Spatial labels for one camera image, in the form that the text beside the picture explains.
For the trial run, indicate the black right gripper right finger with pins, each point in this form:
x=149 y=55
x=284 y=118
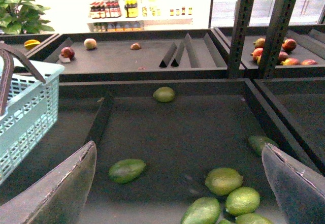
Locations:
x=299 y=190

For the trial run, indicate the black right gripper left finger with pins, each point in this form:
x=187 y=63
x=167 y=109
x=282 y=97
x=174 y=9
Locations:
x=59 y=196

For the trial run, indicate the light blue plastic basket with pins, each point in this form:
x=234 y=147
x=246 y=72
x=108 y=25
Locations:
x=30 y=112

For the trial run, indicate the brown basket handle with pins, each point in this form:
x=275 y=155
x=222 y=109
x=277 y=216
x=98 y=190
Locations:
x=7 y=54

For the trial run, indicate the green lime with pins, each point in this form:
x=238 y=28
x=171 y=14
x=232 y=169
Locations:
x=222 y=181
x=252 y=218
x=243 y=200
x=164 y=94

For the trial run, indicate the green avocado centre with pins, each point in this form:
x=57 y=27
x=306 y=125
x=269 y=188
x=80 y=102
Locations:
x=126 y=170

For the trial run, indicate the black display tray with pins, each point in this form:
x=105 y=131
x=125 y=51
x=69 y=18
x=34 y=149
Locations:
x=206 y=126

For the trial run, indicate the green lime far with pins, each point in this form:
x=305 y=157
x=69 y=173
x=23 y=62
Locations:
x=164 y=94

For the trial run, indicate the red apple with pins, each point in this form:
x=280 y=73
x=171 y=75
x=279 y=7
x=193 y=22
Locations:
x=67 y=52

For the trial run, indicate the yellow starfruit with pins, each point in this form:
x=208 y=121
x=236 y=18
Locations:
x=30 y=44

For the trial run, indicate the pale round fruit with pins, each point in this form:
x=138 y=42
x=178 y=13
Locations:
x=90 y=43

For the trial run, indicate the brown fruit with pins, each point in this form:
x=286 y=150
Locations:
x=135 y=46

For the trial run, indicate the black tray divider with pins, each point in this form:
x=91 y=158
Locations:
x=192 y=55

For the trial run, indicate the green potted plant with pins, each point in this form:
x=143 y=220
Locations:
x=23 y=17

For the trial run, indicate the white bottle shelf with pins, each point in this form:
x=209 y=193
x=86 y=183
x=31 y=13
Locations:
x=125 y=15

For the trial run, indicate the black metal upright post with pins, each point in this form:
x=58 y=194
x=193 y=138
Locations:
x=279 y=22
x=241 y=23

